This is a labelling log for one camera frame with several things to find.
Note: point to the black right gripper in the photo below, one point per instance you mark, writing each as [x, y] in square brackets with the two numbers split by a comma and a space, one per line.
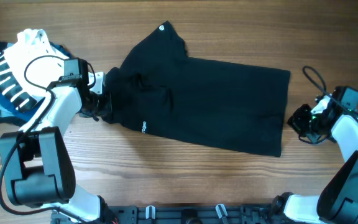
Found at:
[301, 121]

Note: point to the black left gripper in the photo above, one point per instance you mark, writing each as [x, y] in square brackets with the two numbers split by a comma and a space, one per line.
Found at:
[107, 107]

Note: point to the black t-shirt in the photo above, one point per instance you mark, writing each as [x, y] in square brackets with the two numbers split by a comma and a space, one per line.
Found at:
[160, 90]

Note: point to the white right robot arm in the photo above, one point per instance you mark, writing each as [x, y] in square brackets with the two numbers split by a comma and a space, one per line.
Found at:
[334, 118]

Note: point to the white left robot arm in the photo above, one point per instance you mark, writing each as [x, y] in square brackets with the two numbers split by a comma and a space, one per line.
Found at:
[37, 174]

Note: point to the black white striped garment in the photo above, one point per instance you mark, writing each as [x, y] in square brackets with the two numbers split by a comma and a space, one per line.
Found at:
[12, 90]

